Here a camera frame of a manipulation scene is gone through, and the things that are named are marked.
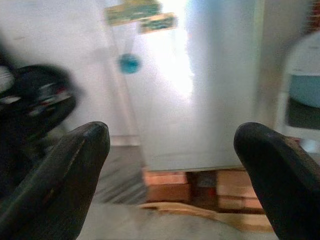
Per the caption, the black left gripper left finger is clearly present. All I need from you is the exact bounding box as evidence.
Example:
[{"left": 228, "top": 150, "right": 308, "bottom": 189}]
[{"left": 0, "top": 121, "right": 111, "bottom": 240}]

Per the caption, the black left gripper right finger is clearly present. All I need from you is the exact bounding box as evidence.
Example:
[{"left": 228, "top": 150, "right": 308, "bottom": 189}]
[{"left": 233, "top": 121, "right": 320, "bottom": 240}]

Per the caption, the silver fridge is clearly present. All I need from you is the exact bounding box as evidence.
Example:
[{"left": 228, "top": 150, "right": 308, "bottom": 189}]
[{"left": 0, "top": 0, "right": 262, "bottom": 173}]

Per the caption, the brown cardboard piece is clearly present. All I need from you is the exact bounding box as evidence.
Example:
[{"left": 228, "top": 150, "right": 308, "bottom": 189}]
[{"left": 138, "top": 201, "right": 273, "bottom": 233}]

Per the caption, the black bulky object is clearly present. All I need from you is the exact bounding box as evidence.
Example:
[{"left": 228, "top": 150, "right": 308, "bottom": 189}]
[{"left": 0, "top": 63, "right": 78, "bottom": 196}]

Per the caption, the red brick stack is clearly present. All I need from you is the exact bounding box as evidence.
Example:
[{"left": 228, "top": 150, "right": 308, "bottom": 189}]
[{"left": 143, "top": 169, "right": 266, "bottom": 214}]

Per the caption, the white folding chair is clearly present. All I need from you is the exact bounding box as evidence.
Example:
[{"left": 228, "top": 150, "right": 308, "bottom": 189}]
[{"left": 279, "top": 31, "right": 320, "bottom": 151}]

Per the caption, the blue round sticker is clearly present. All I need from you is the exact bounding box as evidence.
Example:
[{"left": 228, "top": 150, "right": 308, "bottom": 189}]
[{"left": 117, "top": 52, "right": 140, "bottom": 75}]

